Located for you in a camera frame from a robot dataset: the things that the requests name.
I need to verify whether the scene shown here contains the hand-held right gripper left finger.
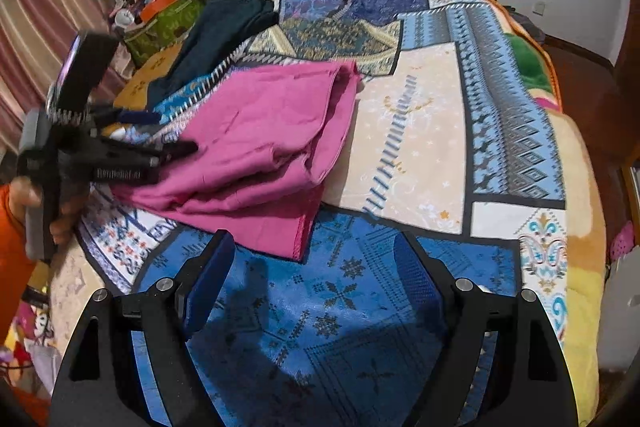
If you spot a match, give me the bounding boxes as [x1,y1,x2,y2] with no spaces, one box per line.
[50,229,237,427]

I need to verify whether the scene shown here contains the green patterned storage bag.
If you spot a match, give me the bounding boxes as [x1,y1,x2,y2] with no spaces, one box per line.
[122,0,208,68]

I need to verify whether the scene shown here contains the white plastic bag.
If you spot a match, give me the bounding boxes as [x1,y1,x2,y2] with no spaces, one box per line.
[597,246,640,373]

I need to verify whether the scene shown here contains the pink pants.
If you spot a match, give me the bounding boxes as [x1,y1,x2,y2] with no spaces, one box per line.
[110,59,364,262]

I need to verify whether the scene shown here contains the person's left hand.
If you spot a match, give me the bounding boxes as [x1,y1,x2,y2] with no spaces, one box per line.
[10,177,93,250]

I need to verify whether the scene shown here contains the person's left forearm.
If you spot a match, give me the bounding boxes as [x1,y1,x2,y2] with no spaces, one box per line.
[0,184,38,348]

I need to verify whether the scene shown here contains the striped brown curtain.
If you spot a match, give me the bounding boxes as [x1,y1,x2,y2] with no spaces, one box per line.
[0,0,128,152]

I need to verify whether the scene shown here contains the blue patchwork blanket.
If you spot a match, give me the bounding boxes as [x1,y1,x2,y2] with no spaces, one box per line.
[77,0,571,427]

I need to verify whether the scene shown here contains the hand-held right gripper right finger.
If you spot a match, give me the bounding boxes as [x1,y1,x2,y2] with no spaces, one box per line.
[392,232,576,427]

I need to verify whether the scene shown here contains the orange box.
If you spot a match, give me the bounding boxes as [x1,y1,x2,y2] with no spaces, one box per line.
[140,0,183,22]

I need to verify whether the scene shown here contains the dark pants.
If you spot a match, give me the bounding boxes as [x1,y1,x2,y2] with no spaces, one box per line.
[147,0,278,112]

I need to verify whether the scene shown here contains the pink plush toy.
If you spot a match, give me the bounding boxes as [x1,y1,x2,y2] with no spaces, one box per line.
[607,222,636,260]

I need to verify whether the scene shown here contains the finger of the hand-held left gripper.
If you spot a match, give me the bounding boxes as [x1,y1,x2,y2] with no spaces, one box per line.
[90,104,162,128]
[142,139,199,170]

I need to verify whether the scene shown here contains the colourful plush toys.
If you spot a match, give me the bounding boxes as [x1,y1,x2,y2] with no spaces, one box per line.
[0,297,56,388]

